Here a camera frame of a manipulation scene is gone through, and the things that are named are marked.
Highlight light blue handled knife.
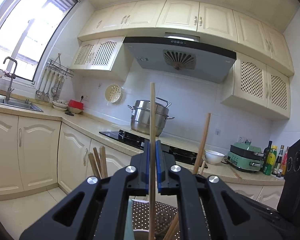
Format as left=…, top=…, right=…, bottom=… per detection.
left=123, top=199, right=135, bottom=240

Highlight lattice cabinet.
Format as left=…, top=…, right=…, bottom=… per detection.
left=70, top=36, right=133, bottom=82
left=221, top=53, right=290, bottom=121

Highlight red orange sauce bottle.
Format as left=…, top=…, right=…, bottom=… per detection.
left=281, top=147, right=289, bottom=177

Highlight upper wall cabinets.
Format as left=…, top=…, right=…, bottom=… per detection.
left=78, top=0, right=294, bottom=77

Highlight black gas stove top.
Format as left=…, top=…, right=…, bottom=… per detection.
left=98, top=129, right=209, bottom=169

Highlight round cream strainer plate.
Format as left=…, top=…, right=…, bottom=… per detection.
left=104, top=84, right=122, bottom=103

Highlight white ceramic bowl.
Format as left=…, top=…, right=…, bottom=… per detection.
left=205, top=150, right=225, bottom=165

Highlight left lattice cabinet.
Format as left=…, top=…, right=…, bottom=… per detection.
left=70, top=36, right=133, bottom=82

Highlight green electric cooker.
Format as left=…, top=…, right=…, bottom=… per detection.
left=227, top=140, right=264, bottom=172

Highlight steel faucet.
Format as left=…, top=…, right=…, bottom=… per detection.
left=3, top=56, right=18, bottom=100

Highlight wall utensil rack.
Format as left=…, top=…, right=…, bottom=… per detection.
left=35, top=53, right=74, bottom=102

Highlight right lattice cabinet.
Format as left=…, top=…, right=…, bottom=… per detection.
left=221, top=53, right=290, bottom=121

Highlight green yellow bottle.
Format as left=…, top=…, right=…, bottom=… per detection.
left=263, top=145, right=277, bottom=176

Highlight red container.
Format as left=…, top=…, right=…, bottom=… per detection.
left=68, top=100, right=84, bottom=114

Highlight brown polka dot tablecloth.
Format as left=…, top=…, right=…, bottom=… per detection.
left=131, top=199, right=180, bottom=240

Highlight pink utensil holder cup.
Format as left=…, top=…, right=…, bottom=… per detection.
left=133, top=229, right=149, bottom=240

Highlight dark oil bottle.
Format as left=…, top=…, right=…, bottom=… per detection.
left=260, top=140, right=273, bottom=172

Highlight dark soy sauce bottle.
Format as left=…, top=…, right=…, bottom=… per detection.
left=272, top=145, right=285, bottom=176

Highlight window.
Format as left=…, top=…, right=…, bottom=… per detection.
left=0, top=0, right=79, bottom=81

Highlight steel kitchen sink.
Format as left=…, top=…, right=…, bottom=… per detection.
left=0, top=95, right=43, bottom=112

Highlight lone wooden chopstick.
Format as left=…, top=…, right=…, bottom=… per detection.
left=88, top=153, right=101, bottom=179

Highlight range hood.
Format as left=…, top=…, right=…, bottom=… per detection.
left=123, top=36, right=237, bottom=83

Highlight lower kitchen cabinets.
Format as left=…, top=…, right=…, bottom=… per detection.
left=0, top=109, right=286, bottom=205

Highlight stainless steel steamer pot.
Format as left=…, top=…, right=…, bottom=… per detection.
left=128, top=97, right=174, bottom=137

